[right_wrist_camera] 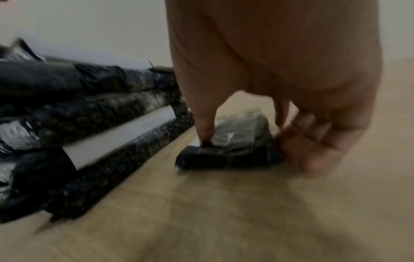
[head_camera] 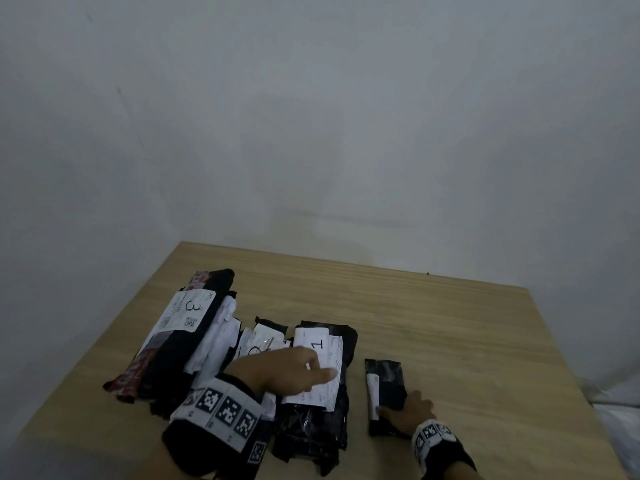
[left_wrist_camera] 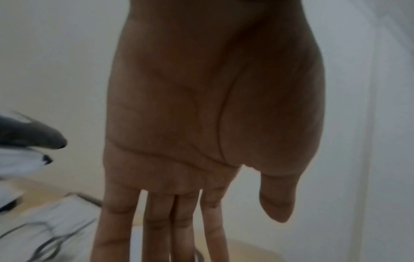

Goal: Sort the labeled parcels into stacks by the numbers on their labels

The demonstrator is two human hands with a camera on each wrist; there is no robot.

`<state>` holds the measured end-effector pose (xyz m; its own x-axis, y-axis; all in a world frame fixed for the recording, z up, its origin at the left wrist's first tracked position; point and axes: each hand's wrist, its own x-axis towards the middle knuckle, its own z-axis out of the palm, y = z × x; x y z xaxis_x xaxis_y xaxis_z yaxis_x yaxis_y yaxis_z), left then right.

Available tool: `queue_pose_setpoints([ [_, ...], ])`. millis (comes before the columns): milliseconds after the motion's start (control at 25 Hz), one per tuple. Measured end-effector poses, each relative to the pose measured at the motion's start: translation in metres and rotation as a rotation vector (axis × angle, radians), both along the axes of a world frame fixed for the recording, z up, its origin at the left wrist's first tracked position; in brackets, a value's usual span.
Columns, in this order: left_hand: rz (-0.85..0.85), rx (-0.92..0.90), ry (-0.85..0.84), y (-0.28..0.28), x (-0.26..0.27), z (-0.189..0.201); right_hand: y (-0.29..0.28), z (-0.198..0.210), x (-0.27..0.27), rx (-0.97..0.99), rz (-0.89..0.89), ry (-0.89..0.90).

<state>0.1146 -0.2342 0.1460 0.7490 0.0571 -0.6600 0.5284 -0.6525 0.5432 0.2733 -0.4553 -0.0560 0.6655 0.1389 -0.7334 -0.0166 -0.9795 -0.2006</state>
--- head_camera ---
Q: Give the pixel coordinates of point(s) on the white marker wristband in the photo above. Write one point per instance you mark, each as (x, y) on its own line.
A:
(432, 437)
(222, 409)

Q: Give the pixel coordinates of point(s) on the person's left fingers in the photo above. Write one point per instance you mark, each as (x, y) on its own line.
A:
(320, 377)

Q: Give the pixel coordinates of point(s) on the person's left hand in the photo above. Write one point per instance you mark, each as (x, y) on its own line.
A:
(272, 369)

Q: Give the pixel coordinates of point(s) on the white plastic parcel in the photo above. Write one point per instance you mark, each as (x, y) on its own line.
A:
(217, 339)

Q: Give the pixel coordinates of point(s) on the person's right hand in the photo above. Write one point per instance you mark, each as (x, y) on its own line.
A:
(407, 413)

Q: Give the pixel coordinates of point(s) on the person's right forearm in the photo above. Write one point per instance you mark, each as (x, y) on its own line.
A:
(452, 462)

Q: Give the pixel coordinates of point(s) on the small black parcel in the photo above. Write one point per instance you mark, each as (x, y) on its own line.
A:
(387, 387)

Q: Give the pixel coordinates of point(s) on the black parcel with white label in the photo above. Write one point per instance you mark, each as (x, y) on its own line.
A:
(315, 429)

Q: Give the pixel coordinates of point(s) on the black parcel with curled label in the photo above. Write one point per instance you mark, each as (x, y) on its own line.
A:
(262, 339)

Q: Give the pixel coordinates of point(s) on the black red striped parcel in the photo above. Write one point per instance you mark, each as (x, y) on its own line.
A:
(165, 354)

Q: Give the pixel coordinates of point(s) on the person's right fingers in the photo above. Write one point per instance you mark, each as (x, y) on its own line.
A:
(412, 398)

